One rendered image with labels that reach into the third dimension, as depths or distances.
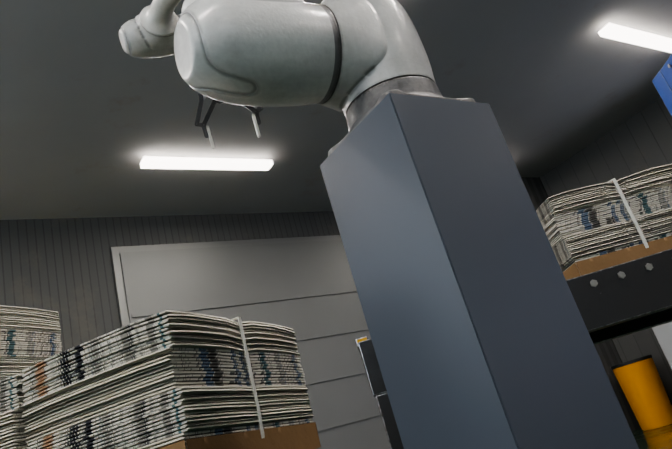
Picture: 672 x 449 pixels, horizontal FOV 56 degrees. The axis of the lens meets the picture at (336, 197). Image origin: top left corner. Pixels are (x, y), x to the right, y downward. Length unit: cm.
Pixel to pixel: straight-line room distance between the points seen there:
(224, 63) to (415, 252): 37
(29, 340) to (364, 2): 101
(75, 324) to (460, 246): 540
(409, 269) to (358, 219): 13
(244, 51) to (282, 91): 8
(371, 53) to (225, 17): 22
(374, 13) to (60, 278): 537
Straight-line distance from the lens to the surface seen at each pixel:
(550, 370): 83
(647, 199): 179
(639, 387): 780
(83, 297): 613
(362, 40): 97
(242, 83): 91
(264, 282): 668
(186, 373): 93
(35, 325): 156
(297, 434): 113
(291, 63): 91
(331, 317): 692
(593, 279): 153
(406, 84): 95
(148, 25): 175
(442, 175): 84
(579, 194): 173
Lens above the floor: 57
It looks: 22 degrees up
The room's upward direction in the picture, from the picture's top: 17 degrees counter-clockwise
